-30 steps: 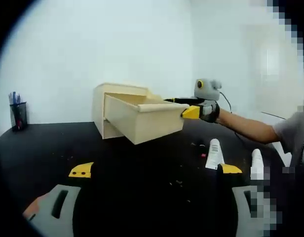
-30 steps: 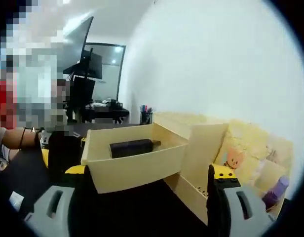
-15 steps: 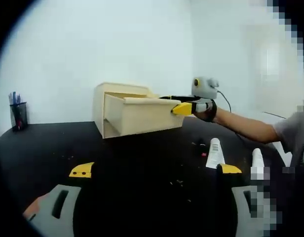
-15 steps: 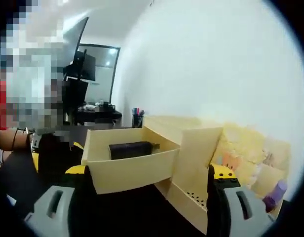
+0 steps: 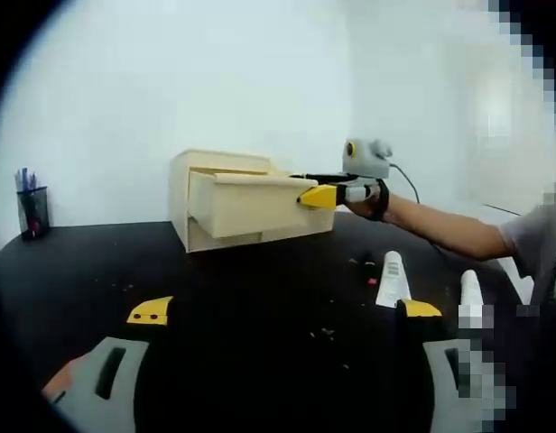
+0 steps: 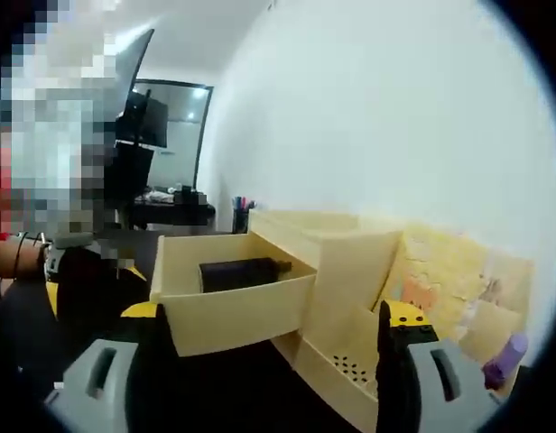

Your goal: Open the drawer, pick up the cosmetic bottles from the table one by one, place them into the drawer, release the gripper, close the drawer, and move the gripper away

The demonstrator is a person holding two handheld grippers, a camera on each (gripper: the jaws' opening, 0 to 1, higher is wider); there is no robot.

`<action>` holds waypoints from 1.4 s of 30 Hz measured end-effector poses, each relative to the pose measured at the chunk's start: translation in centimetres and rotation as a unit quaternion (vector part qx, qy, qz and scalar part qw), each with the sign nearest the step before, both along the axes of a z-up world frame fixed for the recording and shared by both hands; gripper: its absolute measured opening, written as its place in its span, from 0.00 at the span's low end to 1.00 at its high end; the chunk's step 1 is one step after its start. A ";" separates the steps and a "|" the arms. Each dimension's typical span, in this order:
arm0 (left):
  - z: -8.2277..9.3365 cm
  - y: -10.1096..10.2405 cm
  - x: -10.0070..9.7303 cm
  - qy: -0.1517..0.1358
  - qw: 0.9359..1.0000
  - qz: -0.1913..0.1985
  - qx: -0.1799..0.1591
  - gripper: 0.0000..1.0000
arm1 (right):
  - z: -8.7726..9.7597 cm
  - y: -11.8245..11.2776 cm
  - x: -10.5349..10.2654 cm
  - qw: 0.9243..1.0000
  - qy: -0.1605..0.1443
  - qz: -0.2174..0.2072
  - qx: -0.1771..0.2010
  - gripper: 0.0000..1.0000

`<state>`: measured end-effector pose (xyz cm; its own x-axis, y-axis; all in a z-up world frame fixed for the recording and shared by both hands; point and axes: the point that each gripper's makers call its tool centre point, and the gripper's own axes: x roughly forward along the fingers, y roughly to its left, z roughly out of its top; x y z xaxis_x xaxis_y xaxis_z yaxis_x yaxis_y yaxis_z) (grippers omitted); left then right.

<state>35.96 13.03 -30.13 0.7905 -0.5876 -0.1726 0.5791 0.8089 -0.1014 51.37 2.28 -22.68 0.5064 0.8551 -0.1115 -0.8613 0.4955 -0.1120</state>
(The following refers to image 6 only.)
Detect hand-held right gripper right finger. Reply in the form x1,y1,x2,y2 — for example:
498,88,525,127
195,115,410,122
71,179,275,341
375,299,507,433

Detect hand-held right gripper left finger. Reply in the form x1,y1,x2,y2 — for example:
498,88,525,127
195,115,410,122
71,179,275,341
42,300,182,433

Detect purple-capped amber cosmetic bottle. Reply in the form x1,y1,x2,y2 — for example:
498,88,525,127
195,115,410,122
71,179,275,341
481,332,530,389

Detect beige wooden drawer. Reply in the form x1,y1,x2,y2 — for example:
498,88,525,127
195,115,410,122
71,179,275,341
150,232,320,358

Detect black cosmetic bottle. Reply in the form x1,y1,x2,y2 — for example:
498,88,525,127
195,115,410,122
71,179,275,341
198,256,293,294

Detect beige wooden drawer organizer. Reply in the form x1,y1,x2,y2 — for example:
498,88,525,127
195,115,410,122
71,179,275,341
248,209,536,432

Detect dark background desk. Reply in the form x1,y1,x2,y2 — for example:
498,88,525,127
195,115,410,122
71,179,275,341
132,200,217,232

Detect black office chair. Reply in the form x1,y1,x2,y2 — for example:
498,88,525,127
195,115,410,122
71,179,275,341
104,142,155,222

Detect black desktop box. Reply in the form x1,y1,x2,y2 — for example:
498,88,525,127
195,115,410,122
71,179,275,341
172,183,202,207

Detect black mesh pen holder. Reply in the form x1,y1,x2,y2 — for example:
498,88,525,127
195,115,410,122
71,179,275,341
232,207,251,235

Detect black-framed glass partition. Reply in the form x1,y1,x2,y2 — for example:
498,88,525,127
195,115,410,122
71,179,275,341
133,78,215,190

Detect black monitor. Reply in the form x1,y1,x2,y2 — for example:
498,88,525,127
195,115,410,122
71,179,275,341
115,89,170,149

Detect dark slanted panel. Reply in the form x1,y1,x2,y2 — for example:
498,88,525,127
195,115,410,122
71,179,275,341
115,29,155,98

